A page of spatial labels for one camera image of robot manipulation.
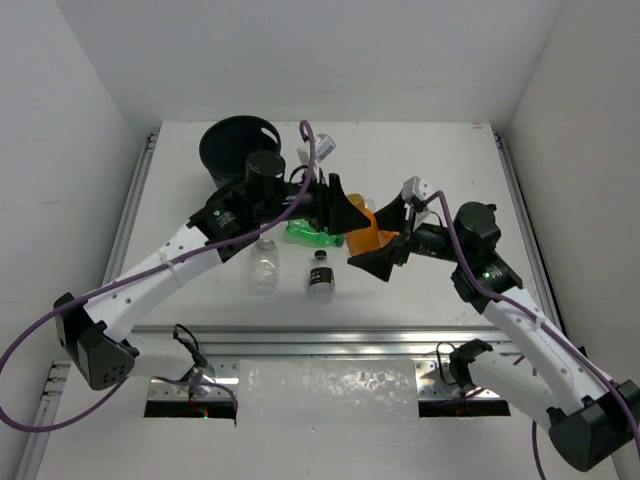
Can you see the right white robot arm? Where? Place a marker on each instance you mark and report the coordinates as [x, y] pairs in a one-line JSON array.
[[586, 414]]

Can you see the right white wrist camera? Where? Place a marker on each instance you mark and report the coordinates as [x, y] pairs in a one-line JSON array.
[[415, 193]]

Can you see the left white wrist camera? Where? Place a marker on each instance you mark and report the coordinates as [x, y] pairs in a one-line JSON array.
[[324, 145]]

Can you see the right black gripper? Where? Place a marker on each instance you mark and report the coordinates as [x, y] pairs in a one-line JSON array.
[[390, 217]]

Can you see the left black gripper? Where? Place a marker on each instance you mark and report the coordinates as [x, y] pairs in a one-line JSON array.
[[322, 206]]

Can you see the orange juice bottle patterned label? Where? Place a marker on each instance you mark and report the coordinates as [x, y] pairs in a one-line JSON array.
[[366, 238]]

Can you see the white front cover panel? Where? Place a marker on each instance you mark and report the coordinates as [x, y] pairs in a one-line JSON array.
[[302, 419]]

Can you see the green plastic bottle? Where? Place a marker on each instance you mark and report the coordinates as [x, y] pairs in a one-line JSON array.
[[303, 233]]

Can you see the aluminium front rail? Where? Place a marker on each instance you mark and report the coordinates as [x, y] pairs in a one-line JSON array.
[[282, 342]]

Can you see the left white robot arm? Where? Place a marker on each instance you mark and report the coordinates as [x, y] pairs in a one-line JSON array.
[[96, 330]]

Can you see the small black-label clear bottle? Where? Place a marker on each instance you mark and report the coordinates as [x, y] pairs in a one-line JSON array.
[[321, 281]]

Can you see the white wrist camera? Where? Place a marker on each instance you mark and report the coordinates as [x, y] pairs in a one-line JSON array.
[[415, 193], [324, 145]]

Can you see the clear wide-mouth plastic jar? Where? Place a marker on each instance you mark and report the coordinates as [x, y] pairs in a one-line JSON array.
[[263, 269]]

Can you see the black plastic bin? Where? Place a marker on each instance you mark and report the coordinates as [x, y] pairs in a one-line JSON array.
[[224, 147]]

